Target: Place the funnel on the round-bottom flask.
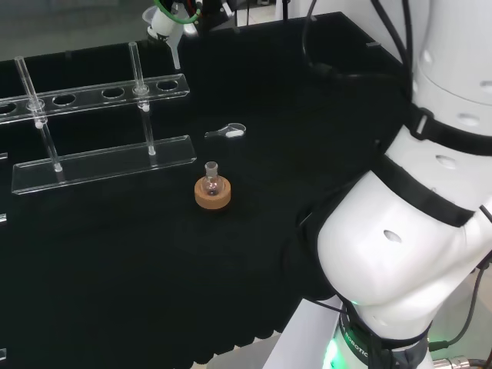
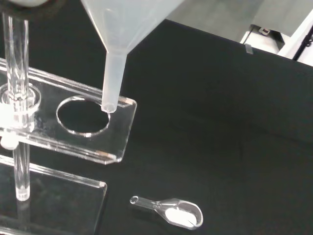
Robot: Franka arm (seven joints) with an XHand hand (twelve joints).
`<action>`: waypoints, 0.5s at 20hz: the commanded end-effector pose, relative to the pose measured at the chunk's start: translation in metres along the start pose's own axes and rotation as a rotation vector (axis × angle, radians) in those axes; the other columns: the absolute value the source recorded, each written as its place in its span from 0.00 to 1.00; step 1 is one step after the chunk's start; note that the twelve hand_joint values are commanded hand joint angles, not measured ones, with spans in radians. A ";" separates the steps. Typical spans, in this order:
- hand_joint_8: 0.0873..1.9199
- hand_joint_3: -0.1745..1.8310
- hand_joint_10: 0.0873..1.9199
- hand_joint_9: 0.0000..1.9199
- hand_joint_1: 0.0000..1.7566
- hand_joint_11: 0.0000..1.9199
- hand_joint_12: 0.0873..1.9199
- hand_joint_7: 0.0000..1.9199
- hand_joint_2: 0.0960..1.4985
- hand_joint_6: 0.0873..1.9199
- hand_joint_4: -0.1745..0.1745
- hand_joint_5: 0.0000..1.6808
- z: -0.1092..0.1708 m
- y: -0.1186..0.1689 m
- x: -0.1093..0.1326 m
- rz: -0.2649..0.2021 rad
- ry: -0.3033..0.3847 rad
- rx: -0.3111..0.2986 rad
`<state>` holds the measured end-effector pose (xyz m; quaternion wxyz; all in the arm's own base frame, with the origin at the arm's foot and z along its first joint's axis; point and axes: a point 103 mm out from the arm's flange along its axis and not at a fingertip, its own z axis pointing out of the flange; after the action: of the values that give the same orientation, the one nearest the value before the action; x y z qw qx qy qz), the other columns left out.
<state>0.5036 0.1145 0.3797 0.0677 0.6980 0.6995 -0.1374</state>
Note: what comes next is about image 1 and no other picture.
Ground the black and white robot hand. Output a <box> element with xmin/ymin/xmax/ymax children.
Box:
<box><xmin>147</xmin><ymin>0</ymin><xmax>204</xmax><ymax>42</ymax></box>

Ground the clear glass funnel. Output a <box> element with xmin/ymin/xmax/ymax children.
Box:
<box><xmin>141</xmin><ymin>6</ymin><xmax>181</xmax><ymax>71</ymax></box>

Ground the clear acrylic funnel stand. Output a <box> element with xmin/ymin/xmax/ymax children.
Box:
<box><xmin>0</xmin><ymin>41</ymin><xmax>198</xmax><ymax>196</ymax></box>

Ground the clear round-bottom flask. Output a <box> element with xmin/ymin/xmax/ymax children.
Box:
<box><xmin>202</xmin><ymin>161</ymin><xmax>226</xmax><ymax>197</ymax></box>

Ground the black bench cloth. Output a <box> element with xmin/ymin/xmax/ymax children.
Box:
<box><xmin>0</xmin><ymin>11</ymin><xmax>416</xmax><ymax>369</ymax></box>

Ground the green cable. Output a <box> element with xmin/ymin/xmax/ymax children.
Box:
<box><xmin>152</xmin><ymin>0</ymin><xmax>204</xmax><ymax>21</ymax></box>

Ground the thick black looped cable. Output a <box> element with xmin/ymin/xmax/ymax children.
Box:
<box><xmin>301</xmin><ymin>0</ymin><xmax>418</xmax><ymax>82</ymax></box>

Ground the brown cork ring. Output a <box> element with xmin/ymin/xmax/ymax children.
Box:
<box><xmin>194</xmin><ymin>175</ymin><xmax>233</xmax><ymax>211</ymax></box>

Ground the thin black cable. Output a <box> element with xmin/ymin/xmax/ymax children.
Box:
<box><xmin>428</xmin><ymin>261</ymin><xmax>492</xmax><ymax>351</ymax></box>

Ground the metal cable connector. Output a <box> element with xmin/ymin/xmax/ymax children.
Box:
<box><xmin>432</xmin><ymin>356</ymin><xmax>492</xmax><ymax>369</ymax></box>

